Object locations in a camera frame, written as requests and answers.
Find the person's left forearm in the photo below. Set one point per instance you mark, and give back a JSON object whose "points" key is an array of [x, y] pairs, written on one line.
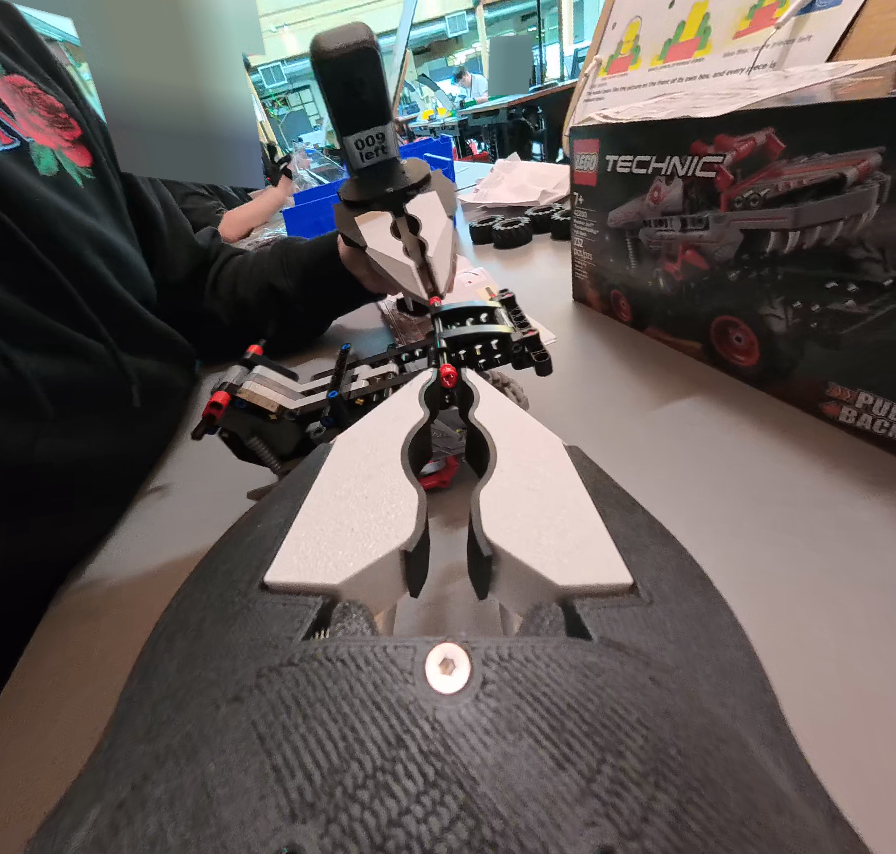
{"points": [[266, 287]]}

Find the person's left hand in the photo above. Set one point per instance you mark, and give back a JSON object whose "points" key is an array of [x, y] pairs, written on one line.
{"points": [[360, 270]]}

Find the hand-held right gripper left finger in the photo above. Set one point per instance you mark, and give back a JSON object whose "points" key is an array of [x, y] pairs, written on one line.
{"points": [[350, 511]]}

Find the person's black hoodie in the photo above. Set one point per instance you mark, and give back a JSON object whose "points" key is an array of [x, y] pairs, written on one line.
{"points": [[70, 308]]}

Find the blue plastic bin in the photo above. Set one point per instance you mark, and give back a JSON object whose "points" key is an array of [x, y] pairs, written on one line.
{"points": [[434, 158], [308, 217]]}

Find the another person's forearm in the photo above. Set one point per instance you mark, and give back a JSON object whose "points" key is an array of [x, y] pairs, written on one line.
{"points": [[252, 217]]}

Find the instruction booklet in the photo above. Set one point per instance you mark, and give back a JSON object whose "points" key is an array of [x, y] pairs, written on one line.
{"points": [[504, 301]]}

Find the toy truck cardboard box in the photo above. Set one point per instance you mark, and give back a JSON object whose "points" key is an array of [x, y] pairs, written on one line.
{"points": [[700, 252]]}

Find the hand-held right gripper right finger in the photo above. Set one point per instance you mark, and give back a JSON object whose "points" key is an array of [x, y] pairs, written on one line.
{"points": [[546, 518]]}

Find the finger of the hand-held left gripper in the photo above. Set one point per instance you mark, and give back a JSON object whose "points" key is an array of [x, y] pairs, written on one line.
{"points": [[381, 238], [437, 238]]}

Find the white paper sheet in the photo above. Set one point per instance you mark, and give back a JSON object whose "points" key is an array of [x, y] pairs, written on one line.
{"points": [[700, 102]]}

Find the clear plastic bag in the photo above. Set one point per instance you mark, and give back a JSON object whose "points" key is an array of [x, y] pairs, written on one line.
{"points": [[315, 168]]}

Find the background table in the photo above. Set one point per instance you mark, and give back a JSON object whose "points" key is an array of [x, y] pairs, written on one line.
{"points": [[518, 102]]}

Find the black toy tire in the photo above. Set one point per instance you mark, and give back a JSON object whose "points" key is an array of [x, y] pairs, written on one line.
{"points": [[481, 231], [562, 224], [542, 217], [511, 233]]}

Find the brick-built toy truck chassis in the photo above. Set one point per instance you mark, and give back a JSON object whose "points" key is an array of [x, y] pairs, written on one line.
{"points": [[476, 329]]}

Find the cardboard instruction board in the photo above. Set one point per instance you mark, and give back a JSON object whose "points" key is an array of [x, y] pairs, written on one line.
{"points": [[700, 0]]}

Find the small red brick bush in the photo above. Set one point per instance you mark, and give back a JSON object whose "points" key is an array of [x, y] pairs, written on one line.
{"points": [[448, 377]]}

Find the white paper bag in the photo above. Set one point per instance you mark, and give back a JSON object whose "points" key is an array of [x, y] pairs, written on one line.
{"points": [[518, 182]]}

